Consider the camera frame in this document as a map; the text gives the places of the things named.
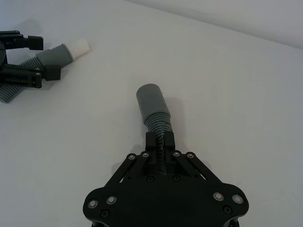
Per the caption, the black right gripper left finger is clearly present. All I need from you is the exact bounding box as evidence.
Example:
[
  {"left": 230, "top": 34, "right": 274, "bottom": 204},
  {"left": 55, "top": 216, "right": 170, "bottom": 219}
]
[{"left": 110, "top": 132, "right": 158, "bottom": 184}]

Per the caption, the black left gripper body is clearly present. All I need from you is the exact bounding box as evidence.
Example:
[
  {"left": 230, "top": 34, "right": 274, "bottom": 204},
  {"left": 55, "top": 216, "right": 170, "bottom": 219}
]
[{"left": 0, "top": 41, "right": 7, "bottom": 69}]

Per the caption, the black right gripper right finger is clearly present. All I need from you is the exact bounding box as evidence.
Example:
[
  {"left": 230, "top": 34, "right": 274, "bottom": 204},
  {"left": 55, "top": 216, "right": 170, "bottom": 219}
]
[{"left": 164, "top": 132, "right": 221, "bottom": 184}]

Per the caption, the grey corrugated hose grey cuff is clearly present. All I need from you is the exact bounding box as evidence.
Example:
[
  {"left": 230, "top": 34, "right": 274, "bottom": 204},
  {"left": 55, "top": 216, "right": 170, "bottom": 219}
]
[{"left": 135, "top": 84, "right": 172, "bottom": 176}]

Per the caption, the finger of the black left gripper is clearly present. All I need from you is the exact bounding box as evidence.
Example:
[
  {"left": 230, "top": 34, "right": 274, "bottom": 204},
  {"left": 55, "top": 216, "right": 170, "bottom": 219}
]
[
  {"left": 0, "top": 30, "right": 45, "bottom": 51},
  {"left": 0, "top": 65, "right": 62, "bottom": 89}
]

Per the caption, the grey corrugated hose white tip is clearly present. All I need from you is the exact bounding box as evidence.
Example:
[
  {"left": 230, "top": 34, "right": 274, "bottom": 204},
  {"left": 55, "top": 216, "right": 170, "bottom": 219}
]
[{"left": 0, "top": 37, "right": 91, "bottom": 105}]

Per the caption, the white table cloth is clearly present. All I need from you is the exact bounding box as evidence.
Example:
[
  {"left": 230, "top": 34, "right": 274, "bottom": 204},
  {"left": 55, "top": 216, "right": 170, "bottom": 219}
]
[{"left": 0, "top": 0, "right": 303, "bottom": 227}]

